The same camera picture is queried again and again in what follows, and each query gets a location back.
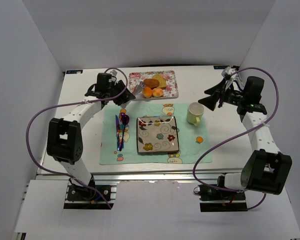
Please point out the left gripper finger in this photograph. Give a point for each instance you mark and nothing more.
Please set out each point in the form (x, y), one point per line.
(124, 99)
(120, 88)

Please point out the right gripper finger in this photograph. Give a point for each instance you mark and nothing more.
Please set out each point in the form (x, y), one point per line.
(216, 88)
(210, 102)

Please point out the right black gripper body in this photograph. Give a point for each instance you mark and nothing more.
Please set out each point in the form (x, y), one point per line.
(225, 93)

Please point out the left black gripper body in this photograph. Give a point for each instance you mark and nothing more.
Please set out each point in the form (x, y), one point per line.
(117, 89)

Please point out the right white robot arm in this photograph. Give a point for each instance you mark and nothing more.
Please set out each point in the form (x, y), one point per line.
(267, 168)

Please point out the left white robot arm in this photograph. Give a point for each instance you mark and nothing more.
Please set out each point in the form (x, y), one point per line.
(64, 140)

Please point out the brown muffin bread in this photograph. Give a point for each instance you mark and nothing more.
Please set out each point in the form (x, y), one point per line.
(151, 83)

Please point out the sliced bread loaf piece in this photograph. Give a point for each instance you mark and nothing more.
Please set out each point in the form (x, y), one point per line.
(161, 80)

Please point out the yellow mug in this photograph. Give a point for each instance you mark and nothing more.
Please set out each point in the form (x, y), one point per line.
(194, 114)

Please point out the left round orange bun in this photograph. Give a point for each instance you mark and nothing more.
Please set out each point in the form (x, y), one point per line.
(147, 92)

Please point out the round orange bun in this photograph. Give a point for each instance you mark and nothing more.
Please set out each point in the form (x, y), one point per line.
(157, 92)
(147, 92)

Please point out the iridescent purple spoon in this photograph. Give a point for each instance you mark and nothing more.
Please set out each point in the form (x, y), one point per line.
(125, 121)

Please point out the iridescent purple knife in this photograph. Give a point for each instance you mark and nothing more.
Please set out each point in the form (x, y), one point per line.
(117, 123)

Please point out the right round orange bun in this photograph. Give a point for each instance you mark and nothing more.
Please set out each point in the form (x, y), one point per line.
(157, 92)

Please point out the floral serving tray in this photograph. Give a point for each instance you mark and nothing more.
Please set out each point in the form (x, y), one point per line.
(171, 90)

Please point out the light green placemat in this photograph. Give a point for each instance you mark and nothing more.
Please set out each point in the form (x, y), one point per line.
(193, 140)

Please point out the square floral plate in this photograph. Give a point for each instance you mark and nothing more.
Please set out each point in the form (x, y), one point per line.
(157, 135)

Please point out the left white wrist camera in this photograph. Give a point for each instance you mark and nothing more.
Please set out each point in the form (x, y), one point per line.
(113, 74)

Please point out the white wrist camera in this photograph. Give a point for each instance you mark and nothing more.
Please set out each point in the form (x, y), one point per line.
(230, 76)
(113, 74)

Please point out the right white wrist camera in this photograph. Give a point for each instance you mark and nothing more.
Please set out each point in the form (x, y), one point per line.
(230, 76)

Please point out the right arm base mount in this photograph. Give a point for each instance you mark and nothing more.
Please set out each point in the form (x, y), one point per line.
(216, 200)

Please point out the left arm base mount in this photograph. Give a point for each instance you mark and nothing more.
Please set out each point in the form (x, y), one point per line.
(81, 198)

